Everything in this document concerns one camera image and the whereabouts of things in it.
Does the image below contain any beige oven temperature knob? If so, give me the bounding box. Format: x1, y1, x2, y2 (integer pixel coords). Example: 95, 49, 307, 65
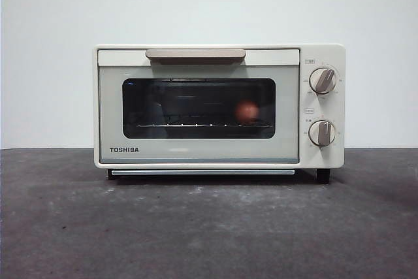
309, 67, 338, 95

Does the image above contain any cream toaster oven body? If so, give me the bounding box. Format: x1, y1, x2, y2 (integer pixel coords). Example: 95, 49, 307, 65
93, 42, 346, 171

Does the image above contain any beige oven timer knob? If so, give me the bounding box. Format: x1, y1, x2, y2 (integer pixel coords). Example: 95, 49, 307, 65
308, 120, 337, 147

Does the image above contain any brown egg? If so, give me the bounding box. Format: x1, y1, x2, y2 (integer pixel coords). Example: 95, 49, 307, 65
234, 99, 261, 123

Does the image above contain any glass oven door with handle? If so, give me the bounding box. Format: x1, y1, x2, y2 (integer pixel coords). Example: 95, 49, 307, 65
97, 48, 300, 165

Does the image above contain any silver oven crumb tray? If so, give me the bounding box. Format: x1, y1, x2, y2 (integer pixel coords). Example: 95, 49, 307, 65
111, 169, 296, 176

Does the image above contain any black wire oven rack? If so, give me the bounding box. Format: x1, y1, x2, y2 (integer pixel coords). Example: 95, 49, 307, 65
136, 122, 266, 129

